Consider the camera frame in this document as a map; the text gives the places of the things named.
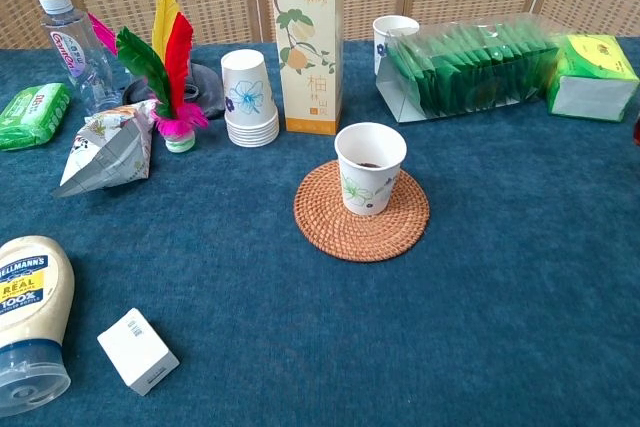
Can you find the tall yellow pomelo carton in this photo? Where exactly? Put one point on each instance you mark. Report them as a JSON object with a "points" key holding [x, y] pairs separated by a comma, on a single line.
{"points": [[310, 47]]}

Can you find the colourful feather shuttlecock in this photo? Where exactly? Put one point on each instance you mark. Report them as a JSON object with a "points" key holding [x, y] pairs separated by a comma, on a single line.
{"points": [[175, 57]]}

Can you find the blue tablecloth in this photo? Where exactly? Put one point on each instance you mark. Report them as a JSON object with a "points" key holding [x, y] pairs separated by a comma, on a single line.
{"points": [[250, 297]]}

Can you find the small white box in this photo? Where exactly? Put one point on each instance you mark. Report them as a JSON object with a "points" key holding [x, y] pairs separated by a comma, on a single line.
{"points": [[135, 352]]}

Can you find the green tissue pack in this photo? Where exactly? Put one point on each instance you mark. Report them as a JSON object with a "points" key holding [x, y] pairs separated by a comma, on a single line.
{"points": [[590, 92]]}

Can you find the clear box green tea bags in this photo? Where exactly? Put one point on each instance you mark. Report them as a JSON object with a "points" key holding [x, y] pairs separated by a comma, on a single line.
{"points": [[475, 77]]}

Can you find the mayonnaise squeeze bottle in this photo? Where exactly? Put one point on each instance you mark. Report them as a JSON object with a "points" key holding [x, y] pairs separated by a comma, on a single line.
{"points": [[30, 307]]}

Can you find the green wet wipes pack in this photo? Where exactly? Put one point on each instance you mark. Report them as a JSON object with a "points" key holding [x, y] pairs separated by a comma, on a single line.
{"points": [[30, 117]]}

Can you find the stack of upturned paper cups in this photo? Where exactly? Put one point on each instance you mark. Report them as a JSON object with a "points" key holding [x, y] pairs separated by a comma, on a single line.
{"points": [[247, 97]]}

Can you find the clear water bottle white cap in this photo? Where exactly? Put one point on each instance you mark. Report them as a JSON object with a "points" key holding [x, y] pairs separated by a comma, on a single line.
{"points": [[75, 52]]}

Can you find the round woven rattan coaster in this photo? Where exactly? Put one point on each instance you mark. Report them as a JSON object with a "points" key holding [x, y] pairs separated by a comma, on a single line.
{"points": [[360, 242]]}

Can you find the paper cup blue flower print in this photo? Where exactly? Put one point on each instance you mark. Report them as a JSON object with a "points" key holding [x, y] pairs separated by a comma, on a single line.
{"points": [[382, 42]]}

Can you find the crumpled white snack bag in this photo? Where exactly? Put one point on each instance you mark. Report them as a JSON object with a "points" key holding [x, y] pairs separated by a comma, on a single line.
{"points": [[110, 152]]}

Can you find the grey cloth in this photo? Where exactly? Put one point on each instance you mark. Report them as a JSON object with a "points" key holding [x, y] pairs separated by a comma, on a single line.
{"points": [[205, 87]]}

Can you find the cola bottle blue label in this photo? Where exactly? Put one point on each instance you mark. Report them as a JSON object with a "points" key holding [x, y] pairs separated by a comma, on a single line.
{"points": [[637, 134]]}

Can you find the paper cup green flower print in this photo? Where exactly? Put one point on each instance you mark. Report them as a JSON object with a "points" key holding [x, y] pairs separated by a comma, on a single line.
{"points": [[370, 187]]}

